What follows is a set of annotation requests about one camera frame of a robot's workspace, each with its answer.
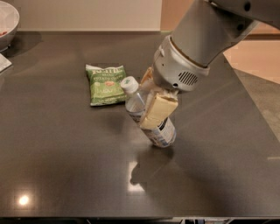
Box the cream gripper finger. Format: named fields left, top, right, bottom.
left=139, top=90, right=179, bottom=130
left=140, top=67, right=154, bottom=88

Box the clear plastic water bottle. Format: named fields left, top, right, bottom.
left=120, top=76, right=176, bottom=148

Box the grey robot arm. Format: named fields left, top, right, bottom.
left=140, top=0, right=280, bottom=130

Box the green chip bag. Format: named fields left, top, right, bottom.
left=86, top=65, right=126, bottom=106

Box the white paper sheet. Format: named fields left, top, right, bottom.
left=0, top=53, right=12, bottom=73

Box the white bowl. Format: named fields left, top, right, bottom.
left=0, top=1, right=20, bottom=52

